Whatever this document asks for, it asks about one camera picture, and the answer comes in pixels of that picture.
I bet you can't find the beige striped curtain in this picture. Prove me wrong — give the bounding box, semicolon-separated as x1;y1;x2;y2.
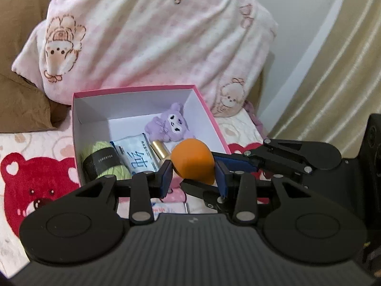
268;0;381;159

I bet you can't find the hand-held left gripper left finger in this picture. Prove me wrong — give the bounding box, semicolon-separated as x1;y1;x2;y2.
74;160;174;225

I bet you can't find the printed blanket with red bears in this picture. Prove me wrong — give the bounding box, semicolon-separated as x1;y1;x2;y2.
0;107;298;277

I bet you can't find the brown cushion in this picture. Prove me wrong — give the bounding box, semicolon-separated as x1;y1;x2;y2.
0;0;75;133

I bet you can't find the gold cap bottle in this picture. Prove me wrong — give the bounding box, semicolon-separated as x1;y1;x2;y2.
150;139;174;182

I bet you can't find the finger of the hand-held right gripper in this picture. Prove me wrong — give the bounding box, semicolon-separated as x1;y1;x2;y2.
212;138;314;174
180;179;236;213

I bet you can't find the purple cloth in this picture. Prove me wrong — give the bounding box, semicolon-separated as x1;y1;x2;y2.
242;101;269;139

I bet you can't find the purple plush toy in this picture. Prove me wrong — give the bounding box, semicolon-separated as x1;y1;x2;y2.
144;102;191;143

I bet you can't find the orange makeup sponge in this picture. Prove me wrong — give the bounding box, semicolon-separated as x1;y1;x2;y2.
170;138;215;186

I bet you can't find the green yarn ball black label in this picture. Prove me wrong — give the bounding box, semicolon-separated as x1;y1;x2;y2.
80;141;131;182

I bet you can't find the pink cardboard box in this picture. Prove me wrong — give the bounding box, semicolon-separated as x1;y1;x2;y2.
72;84;229;187

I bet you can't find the small white printed packet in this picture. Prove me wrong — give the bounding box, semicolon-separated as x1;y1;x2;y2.
150;202;189;214

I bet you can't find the white blue tissue packet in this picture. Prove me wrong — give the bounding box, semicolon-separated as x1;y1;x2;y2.
110;133;160;175

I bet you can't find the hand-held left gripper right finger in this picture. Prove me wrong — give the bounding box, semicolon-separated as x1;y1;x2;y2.
214;160;311;225

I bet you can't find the pink printed pillow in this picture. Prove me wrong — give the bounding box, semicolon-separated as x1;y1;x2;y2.
12;0;279;118

